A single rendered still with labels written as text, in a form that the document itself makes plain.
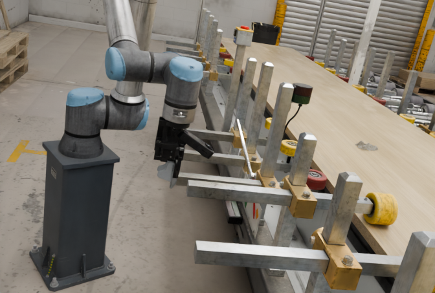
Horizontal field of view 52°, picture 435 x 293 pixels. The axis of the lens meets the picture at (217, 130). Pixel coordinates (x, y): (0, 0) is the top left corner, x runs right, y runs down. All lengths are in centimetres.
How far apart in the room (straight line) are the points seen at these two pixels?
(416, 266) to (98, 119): 150
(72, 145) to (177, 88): 88
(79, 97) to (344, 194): 129
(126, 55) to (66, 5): 803
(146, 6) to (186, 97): 67
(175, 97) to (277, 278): 55
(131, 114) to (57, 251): 70
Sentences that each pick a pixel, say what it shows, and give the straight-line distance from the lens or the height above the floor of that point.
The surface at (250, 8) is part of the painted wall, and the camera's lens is 934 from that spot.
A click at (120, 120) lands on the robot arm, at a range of 195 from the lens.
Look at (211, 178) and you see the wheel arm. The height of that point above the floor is 86.
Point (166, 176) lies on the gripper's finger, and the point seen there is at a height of 86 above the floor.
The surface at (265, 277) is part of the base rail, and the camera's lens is 125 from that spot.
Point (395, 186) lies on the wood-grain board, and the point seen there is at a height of 90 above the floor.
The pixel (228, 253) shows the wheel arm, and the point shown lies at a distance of 84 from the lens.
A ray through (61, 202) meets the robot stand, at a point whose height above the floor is 41.
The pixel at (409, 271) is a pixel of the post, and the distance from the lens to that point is 69.
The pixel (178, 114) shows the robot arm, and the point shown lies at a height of 106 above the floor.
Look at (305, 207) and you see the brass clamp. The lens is 108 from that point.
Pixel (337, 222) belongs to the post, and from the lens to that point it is 91.
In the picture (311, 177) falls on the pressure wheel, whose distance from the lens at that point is 137.
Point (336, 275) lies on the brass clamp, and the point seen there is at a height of 95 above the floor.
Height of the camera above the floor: 142
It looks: 19 degrees down
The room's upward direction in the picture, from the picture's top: 10 degrees clockwise
